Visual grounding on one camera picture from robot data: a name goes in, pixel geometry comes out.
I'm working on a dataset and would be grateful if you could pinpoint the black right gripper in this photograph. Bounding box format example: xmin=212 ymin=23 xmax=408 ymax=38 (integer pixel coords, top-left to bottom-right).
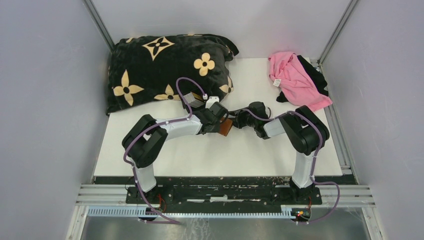
xmin=226 ymin=106 xmax=257 ymax=129

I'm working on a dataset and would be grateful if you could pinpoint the white slotted cable duct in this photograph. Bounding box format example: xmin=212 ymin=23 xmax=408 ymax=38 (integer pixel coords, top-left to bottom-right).
xmin=87 ymin=206 xmax=295 ymax=220

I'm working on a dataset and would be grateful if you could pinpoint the white card stack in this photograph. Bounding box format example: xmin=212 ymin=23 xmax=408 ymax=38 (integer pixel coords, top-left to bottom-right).
xmin=183 ymin=92 xmax=205 ymax=108

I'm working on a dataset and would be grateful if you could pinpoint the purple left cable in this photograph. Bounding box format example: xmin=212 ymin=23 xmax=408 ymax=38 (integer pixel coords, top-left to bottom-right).
xmin=123 ymin=77 xmax=210 ymax=226

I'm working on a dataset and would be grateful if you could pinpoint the black cloth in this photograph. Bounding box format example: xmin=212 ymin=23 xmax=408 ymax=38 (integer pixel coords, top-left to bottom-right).
xmin=276 ymin=55 xmax=329 ymax=103

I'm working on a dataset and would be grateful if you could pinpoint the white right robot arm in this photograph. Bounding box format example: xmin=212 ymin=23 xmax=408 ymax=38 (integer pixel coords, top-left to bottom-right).
xmin=228 ymin=101 xmax=330 ymax=204

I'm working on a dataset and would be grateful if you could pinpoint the black floral plush pillow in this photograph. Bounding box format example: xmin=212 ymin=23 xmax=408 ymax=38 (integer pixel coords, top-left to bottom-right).
xmin=106 ymin=34 xmax=239 ymax=114

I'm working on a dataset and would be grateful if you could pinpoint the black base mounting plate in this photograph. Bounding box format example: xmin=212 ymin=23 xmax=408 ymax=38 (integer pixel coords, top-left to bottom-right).
xmin=94 ymin=175 xmax=357 ymax=215

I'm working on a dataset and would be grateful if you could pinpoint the pink cloth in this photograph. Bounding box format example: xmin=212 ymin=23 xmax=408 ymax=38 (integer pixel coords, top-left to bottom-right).
xmin=268 ymin=51 xmax=333 ymax=112

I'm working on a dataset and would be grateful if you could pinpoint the brown leather card holder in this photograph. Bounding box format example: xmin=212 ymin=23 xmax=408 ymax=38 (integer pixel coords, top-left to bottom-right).
xmin=218 ymin=118 xmax=233 ymax=137

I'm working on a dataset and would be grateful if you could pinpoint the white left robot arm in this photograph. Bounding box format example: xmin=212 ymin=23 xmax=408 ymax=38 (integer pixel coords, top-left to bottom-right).
xmin=121 ymin=102 xmax=233 ymax=204

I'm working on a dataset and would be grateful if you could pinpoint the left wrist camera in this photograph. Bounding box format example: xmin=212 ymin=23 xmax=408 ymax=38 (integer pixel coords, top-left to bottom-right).
xmin=204 ymin=96 xmax=220 ymax=109

